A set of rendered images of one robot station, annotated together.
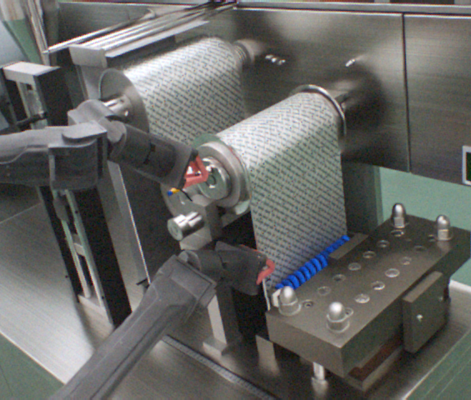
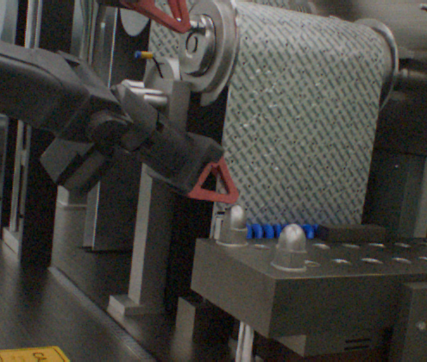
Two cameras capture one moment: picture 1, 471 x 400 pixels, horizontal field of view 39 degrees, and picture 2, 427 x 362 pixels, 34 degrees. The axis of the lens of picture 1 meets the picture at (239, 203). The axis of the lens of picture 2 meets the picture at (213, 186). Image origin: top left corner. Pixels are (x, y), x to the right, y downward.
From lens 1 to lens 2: 0.55 m
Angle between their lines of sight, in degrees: 21
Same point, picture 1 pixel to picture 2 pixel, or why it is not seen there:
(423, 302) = not seen: outside the picture
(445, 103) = not seen: outside the picture
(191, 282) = (94, 85)
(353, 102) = (418, 65)
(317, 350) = (244, 292)
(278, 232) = (257, 152)
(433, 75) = not seen: outside the picture
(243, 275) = (183, 162)
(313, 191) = (327, 132)
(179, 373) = (57, 311)
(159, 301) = (29, 54)
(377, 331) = (346, 304)
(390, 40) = not seen: outside the picture
